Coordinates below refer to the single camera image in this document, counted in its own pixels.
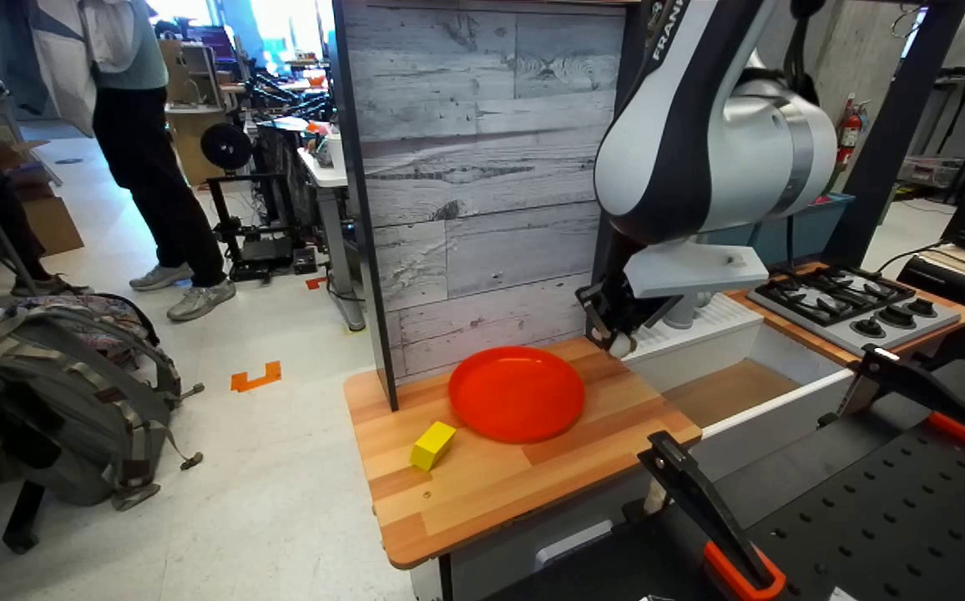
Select black 3D printer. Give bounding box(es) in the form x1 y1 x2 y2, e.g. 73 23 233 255
197 115 321 284

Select yellow toy block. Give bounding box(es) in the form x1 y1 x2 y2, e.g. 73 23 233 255
407 419 462 476

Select grey wood-print backdrop panel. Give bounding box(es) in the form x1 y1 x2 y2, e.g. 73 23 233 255
342 0 631 388

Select white toy kitchen sink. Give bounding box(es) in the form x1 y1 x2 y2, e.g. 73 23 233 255
621 292 858 486

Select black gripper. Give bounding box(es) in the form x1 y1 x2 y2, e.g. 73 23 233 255
574 264 673 353

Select black perforated table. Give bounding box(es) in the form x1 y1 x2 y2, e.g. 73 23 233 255
492 353 965 601

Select blue storage bin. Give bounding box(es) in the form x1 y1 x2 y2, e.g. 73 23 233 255
710 195 858 270

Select black stovetop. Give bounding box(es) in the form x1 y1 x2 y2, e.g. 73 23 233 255
751 264 965 343

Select white desk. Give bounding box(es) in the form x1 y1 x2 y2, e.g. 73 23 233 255
293 128 369 333

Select orange round plate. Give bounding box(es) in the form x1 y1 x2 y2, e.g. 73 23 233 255
443 343 591 448

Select black clamp orange handle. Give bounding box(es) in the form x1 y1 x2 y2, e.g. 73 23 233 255
833 343 965 455
636 430 791 601

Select cardboard box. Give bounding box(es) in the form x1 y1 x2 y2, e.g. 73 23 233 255
9 181 89 259

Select red fire extinguisher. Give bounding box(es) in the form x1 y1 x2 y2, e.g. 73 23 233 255
833 93 870 174

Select wooden stove counter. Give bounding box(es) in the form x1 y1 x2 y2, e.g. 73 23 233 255
728 259 965 372

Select standing person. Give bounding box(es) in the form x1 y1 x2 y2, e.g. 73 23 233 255
26 0 240 328

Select grey backpack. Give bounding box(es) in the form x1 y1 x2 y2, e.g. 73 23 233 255
0 292 208 554

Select striped wooden counter board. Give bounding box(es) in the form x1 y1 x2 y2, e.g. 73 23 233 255
342 333 704 573

